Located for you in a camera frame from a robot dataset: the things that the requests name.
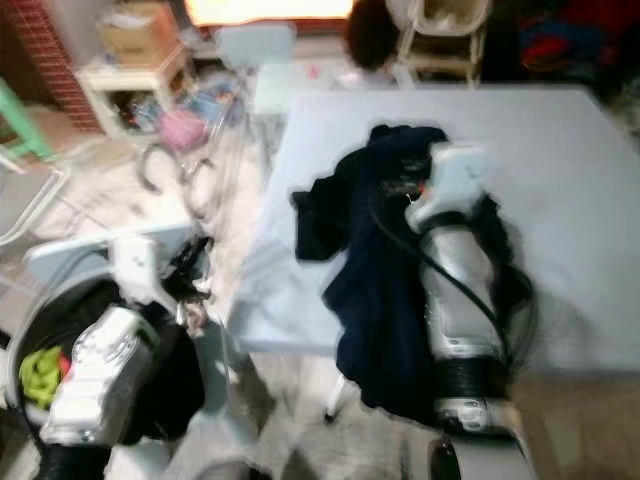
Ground navy jersey white sleeves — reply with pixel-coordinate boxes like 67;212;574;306
290;123;536;426

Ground light blue chair scuffed back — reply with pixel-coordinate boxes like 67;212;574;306
25;228;241;451

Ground pink dotted bag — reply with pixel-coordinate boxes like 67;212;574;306
157;108;211;153

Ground light blue child table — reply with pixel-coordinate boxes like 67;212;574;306
255;60;371;111

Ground dark haired person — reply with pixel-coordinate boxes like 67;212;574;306
345;0;406;71

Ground blue toy bin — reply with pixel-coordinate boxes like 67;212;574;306
195;85;246;126

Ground white grey folding chair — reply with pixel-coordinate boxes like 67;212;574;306
0;160;71;246

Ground white high chair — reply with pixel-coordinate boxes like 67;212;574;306
395;0;493;86

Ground yellow green garment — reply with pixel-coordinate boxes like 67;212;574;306
20;345;66;411

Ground small white table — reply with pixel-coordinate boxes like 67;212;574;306
78;48;196;136

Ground grey round laundry basket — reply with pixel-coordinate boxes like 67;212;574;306
3;270;211;446

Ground green plastic stool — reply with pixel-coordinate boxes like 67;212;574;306
0;80;56;161

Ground light blue child chair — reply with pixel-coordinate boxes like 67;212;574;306
218;22;301;96

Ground bright television screen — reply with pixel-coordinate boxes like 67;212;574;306
185;0;356;26

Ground brown cardboard box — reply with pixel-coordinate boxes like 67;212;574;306
102;5;183;66

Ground red tiled pillar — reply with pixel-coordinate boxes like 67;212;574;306
5;0;106;131

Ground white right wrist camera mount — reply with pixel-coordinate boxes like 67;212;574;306
405;140;491;236

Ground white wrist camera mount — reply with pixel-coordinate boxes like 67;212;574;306
405;140;491;236
110;235;176;316

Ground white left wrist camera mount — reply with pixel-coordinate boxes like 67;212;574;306
110;235;176;316

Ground silver tube frame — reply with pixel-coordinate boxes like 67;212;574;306
140;80;286;226

